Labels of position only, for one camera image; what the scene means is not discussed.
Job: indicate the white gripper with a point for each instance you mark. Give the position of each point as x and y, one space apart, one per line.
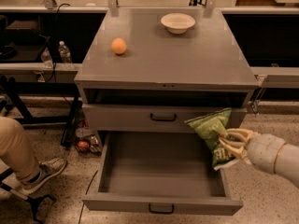
263 152

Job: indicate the green jalapeno chip bag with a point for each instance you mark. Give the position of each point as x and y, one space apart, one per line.
209 127

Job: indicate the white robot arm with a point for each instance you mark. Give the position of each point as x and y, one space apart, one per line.
286 164

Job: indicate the open grey bottom drawer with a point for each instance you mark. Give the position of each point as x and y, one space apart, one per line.
137 169

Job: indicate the grey drawer cabinet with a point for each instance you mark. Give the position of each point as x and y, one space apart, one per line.
204 67

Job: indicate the closed grey middle drawer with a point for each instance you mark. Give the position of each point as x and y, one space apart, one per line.
136 118

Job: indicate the white bowl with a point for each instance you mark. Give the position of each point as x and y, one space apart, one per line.
177 23

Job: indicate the snack pile on floor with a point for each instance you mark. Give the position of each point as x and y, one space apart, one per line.
85 140

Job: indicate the orange fruit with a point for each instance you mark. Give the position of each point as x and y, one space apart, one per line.
118 46

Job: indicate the grey sneaker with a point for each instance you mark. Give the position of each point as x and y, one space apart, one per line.
48 170

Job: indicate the clear water bottle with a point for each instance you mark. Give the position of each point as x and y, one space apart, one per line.
65 54
46 59

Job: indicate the black chair base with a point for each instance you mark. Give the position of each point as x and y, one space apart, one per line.
34 202

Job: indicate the person leg beige trousers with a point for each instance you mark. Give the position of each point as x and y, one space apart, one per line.
16 151

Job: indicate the black drawer handle bottom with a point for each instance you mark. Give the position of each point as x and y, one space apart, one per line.
167 209

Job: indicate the black drawer handle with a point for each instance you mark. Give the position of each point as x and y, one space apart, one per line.
172 118
167 209

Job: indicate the black drawer handle middle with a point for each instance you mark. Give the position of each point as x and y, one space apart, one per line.
172 118

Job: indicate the black table leg frame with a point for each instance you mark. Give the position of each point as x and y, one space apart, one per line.
43 103

